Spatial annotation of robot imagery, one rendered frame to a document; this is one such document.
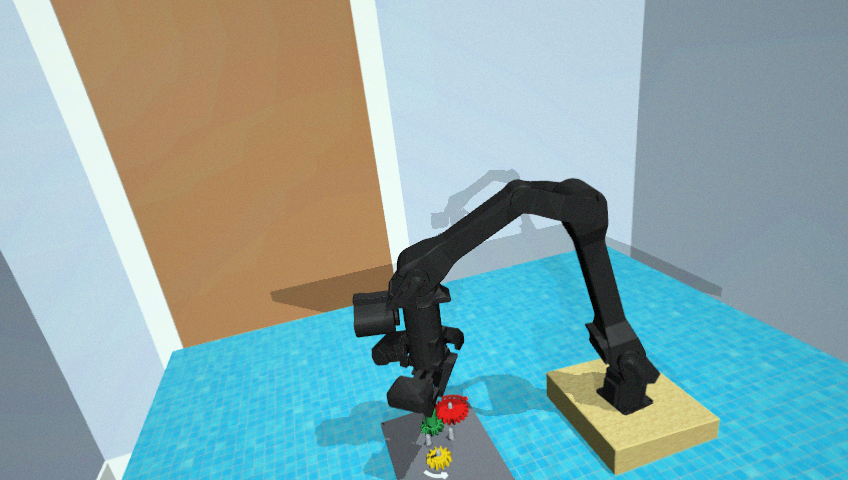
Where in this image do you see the red gear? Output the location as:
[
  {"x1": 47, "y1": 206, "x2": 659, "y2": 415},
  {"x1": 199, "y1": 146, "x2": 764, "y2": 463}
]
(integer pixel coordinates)
[{"x1": 435, "y1": 397, "x2": 468, "y2": 425}]

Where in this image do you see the green gear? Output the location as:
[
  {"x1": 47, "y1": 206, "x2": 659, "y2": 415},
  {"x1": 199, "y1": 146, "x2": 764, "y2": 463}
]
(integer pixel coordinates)
[{"x1": 420, "y1": 408, "x2": 444, "y2": 437}]

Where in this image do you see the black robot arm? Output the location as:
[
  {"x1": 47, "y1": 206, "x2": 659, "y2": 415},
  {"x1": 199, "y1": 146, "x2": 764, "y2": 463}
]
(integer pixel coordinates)
[{"x1": 352, "y1": 178, "x2": 661, "y2": 415}]

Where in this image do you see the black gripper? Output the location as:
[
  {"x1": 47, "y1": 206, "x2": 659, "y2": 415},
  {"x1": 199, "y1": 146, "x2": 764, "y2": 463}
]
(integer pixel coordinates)
[{"x1": 386, "y1": 324, "x2": 464, "y2": 418}]

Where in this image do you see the white curved arrow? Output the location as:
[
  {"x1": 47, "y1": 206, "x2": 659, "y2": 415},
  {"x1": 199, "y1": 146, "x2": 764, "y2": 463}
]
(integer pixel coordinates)
[{"x1": 424, "y1": 470, "x2": 448, "y2": 479}]

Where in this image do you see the yellow gear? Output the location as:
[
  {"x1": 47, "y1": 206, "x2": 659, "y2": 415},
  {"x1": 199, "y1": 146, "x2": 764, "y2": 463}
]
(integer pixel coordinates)
[{"x1": 426, "y1": 446, "x2": 452, "y2": 471}]

